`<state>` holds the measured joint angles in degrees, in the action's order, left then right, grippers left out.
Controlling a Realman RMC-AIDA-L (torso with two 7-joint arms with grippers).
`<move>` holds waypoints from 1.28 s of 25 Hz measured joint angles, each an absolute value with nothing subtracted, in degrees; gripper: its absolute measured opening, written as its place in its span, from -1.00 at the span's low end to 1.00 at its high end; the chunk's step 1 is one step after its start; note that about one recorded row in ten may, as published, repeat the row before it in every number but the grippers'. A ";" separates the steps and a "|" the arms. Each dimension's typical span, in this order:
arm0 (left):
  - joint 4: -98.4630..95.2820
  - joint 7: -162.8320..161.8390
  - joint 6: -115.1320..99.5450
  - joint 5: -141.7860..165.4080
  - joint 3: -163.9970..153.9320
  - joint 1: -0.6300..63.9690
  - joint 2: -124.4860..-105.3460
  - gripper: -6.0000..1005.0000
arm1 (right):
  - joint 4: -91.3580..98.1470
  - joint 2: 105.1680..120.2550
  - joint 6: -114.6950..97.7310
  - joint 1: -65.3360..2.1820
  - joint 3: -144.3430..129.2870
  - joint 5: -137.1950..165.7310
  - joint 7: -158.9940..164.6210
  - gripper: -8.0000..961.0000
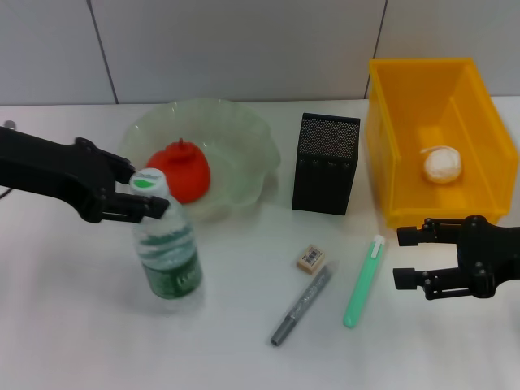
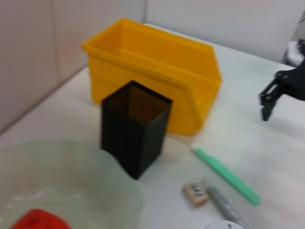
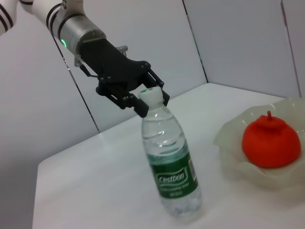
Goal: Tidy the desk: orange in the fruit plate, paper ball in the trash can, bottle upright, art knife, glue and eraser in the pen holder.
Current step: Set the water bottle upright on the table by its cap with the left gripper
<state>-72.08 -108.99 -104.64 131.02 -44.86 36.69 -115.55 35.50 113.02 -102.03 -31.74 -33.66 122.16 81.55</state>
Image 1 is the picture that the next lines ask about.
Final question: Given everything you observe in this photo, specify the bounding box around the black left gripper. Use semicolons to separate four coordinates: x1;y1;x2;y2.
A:
0;125;171;225

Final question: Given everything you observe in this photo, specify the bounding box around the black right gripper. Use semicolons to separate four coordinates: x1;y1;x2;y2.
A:
392;214;520;301

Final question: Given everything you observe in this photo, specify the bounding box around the mint green retractable pen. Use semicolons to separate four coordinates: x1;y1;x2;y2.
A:
343;234;388;329

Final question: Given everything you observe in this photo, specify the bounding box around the clear water bottle green label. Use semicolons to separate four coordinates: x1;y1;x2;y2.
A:
128;168;205;314

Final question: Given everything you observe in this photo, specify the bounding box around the white paper ball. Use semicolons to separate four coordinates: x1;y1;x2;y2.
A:
420;145;465;184

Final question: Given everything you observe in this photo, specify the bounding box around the beige eraser with barcode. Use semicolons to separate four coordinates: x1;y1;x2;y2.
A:
296;243;327;270

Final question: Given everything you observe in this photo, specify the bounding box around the grey marker pen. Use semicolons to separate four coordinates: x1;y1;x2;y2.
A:
271;259;340;347

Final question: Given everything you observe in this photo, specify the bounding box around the black mesh pen holder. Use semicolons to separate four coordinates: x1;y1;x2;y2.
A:
291;112;362;216

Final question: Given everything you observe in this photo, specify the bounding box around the pale green glass fruit plate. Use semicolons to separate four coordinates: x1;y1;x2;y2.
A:
117;98;282;223

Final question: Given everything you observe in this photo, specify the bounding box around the yellow plastic bin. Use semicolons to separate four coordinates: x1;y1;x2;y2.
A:
367;58;520;229

